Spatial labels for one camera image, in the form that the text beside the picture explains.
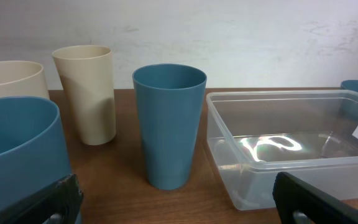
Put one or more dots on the beige cup near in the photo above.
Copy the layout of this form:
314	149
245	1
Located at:
22	78

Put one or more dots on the blue cup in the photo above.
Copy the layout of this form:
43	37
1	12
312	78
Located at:
169	101
33	150

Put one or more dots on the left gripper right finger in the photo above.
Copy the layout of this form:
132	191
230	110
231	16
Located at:
299	202

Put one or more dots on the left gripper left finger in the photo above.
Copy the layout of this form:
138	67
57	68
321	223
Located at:
58	202

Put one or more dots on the beige cup far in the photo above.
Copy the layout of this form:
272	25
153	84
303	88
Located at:
86	74

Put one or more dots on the beige cup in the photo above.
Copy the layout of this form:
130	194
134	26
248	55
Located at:
86	74
22	78

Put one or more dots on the clear plastic container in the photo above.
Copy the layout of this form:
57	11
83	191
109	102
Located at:
311	134

